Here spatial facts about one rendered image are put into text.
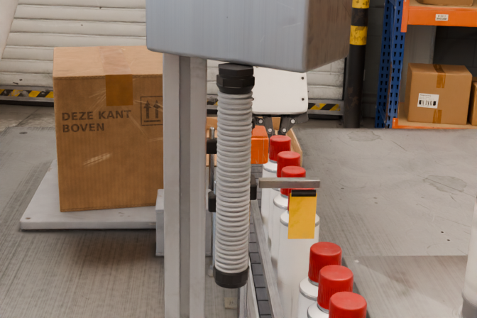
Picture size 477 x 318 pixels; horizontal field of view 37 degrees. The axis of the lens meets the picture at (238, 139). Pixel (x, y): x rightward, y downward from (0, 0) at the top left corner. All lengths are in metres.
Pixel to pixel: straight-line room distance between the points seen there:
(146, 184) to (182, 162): 0.67
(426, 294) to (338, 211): 0.43
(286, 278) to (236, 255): 0.28
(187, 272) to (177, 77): 0.23
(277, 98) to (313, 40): 0.57
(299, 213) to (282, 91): 0.41
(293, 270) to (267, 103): 0.34
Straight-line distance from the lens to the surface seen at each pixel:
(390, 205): 1.56
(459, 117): 4.68
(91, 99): 1.37
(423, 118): 4.66
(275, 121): 2.01
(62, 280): 1.24
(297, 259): 0.93
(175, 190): 0.77
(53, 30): 5.41
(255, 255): 1.19
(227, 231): 0.67
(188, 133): 0.76
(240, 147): 0.64
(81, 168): 1.41
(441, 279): 1.18
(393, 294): 1.11
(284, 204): 0.97
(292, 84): 1.18
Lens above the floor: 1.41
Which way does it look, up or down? 17 degrees down
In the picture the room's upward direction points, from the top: 1 degrees clockwise
